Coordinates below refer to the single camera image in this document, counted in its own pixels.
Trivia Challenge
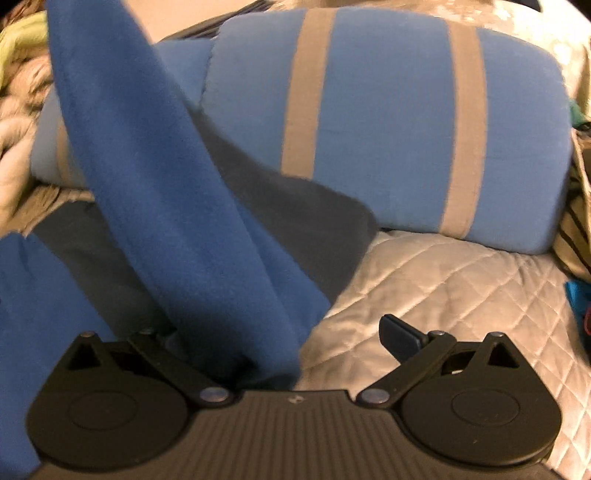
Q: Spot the blue cushion with grey stripes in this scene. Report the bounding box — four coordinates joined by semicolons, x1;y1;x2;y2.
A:
198;8;574;256
30;39;215;191

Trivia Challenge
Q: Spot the grey quilted sofa cover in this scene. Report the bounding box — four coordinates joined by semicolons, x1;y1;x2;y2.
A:
0;184;591;480

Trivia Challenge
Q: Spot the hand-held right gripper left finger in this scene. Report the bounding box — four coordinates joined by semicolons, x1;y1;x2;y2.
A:
66;329;232;409

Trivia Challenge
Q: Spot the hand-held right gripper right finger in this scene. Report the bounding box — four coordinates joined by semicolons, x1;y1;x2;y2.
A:
357;313;523;410

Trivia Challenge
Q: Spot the beige quilted cloth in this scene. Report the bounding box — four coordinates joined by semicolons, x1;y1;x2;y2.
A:
496;0;591;145

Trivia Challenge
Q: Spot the striped cloth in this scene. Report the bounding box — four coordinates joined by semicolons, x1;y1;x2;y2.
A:
553;128;591;283

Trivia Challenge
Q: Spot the blue fleece zip jacket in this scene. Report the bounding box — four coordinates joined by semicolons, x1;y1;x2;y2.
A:
0;0;385;480

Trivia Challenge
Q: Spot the bright blue object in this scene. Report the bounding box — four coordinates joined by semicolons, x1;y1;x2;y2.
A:
564;280;591;322

